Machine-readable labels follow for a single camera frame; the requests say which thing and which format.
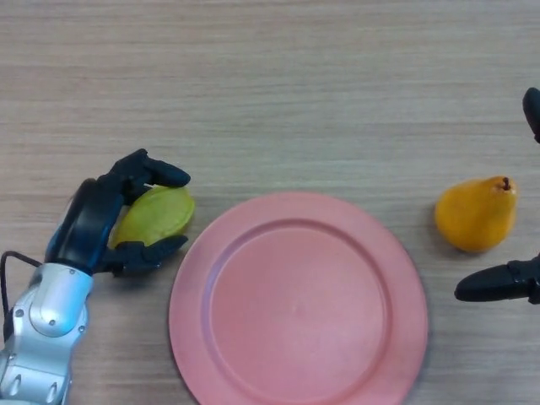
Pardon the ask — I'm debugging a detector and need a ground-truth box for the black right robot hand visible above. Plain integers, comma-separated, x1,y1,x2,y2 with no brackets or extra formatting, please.
454,87,540,304

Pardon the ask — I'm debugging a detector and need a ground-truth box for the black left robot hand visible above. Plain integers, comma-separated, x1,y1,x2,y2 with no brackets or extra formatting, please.
44,148,192,278

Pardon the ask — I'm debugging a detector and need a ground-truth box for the yellow starfruit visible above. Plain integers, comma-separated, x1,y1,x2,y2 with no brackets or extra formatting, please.
110,185,197,250

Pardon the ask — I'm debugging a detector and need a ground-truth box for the pink round plate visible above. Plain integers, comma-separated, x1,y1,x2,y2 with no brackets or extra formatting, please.
168,192,429,405

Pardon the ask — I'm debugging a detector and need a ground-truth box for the orange yellow pear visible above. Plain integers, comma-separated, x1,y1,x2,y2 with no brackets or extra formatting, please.
434,175,519,253

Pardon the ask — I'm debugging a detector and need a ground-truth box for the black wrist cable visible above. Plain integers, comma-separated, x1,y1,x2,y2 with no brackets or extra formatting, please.
0,251,44,343

